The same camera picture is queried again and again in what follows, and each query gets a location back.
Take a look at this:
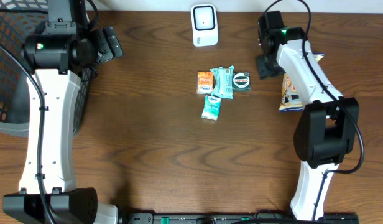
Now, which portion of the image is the large yellow snack bag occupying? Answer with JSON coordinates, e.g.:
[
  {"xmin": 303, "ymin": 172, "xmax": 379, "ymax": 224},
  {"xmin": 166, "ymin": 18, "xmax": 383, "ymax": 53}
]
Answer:
[{"xmin": 279, "ymin": 53, "xmax": 325, "ymax": 113}]

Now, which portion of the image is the teal snack packet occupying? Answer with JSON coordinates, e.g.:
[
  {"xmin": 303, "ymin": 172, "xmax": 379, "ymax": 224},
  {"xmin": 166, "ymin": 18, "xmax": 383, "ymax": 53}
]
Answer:
[{"xmin": 210, "ymin": 65, "xmax": 234, "ymax": 99}]

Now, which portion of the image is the small orange carton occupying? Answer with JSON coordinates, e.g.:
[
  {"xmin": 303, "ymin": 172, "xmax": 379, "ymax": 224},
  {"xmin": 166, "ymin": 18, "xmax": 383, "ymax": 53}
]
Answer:
[{"xmin": 196, "ymin": 72, "xmax": 213, "ymax": 95}]

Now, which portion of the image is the light blue tissue pack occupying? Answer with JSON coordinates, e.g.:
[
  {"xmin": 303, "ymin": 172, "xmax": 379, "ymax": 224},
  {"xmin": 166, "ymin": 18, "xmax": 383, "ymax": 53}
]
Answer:
[{"xmin": 201, "ymin": 95, "xmax": 221, "ymax": 121}]

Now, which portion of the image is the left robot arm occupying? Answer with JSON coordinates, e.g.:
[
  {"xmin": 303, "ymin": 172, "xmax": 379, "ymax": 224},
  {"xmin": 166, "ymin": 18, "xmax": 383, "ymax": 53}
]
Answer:
[{"xmin": 2, "ymin": 0, "xmax": 127, "ymax": 224}]

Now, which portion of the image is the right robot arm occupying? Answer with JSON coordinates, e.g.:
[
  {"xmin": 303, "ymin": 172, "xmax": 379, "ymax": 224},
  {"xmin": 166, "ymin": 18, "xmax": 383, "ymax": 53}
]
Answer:
[{"xmin": 257, "ymin": 11, "xmax": 360, "ymax": 222}]

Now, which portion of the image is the grey plastic mesh basket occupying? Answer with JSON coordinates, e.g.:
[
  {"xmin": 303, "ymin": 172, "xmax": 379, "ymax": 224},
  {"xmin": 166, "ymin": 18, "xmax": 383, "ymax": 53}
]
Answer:
[{"xmin": 0, "ymin": 0, "xmax": 95, "ymax": 138}]

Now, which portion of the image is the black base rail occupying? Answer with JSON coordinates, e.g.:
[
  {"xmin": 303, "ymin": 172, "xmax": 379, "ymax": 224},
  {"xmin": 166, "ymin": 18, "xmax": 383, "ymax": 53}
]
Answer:
[{"xmin": 127, "ymin": 212, "xmax": 360, "ymax": 224}]

